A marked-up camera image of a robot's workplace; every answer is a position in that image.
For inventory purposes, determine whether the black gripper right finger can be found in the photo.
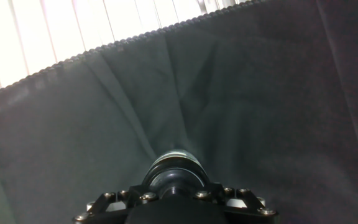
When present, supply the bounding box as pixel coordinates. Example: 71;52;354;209
193;182;280;224

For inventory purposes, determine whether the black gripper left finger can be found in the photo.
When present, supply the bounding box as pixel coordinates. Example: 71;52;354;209
72;184;160;224

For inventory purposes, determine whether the black jar lid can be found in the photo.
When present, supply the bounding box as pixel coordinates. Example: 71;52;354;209
141;156;211;199

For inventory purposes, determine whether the clear glass jar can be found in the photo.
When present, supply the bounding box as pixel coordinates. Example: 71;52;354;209
152;149;203;167

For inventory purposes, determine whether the black cloth with blue print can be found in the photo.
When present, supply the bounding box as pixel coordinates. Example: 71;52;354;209
0;0;358;224

